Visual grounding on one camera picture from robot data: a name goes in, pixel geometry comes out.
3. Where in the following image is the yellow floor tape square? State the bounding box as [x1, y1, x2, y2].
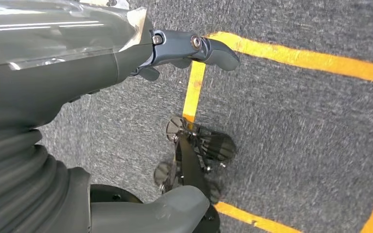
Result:
[182, 31, 373, 233]

